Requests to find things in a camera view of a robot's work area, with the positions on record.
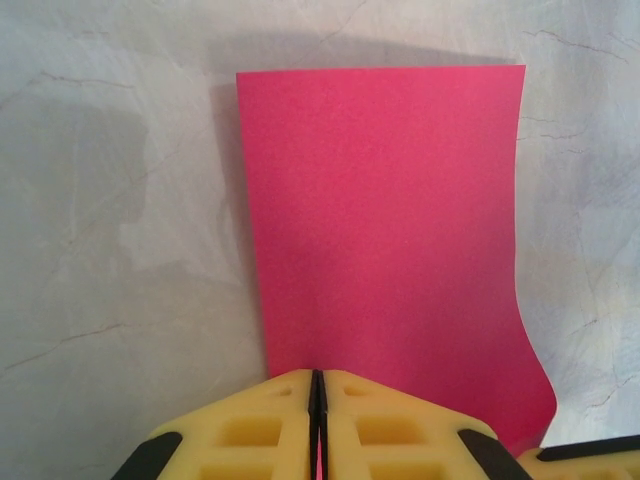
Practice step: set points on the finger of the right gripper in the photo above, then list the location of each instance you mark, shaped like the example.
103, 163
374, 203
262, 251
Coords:
590, 462

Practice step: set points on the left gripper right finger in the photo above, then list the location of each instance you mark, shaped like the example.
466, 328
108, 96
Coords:
390, 435

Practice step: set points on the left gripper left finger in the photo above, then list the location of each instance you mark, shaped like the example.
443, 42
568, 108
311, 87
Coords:
250, 430

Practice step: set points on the pink paper sheet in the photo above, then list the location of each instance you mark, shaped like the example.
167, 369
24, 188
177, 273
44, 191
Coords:
375, 225

